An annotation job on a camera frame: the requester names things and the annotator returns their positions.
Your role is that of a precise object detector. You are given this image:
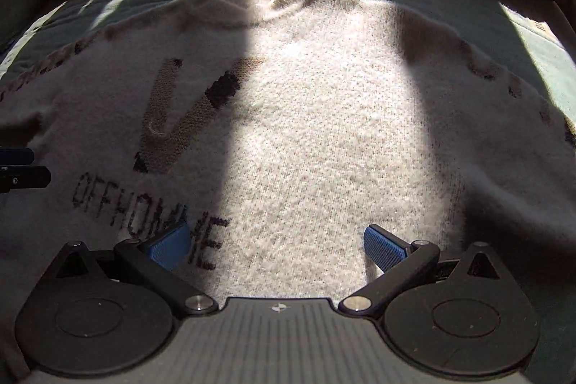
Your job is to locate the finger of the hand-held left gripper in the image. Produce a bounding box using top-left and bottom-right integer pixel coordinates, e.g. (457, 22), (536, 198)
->
(0, 165), (51, 193)
(0, 147), (35, 166)

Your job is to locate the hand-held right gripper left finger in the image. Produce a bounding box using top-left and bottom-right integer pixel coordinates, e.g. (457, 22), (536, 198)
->
(56, 222), (217, 317)

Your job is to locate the white knitted sweater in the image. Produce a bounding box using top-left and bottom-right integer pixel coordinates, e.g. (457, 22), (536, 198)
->
(0, 0), (576, 384)

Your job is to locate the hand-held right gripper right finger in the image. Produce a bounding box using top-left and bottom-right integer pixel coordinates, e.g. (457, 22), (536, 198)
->
(337, 224), (502, 319)

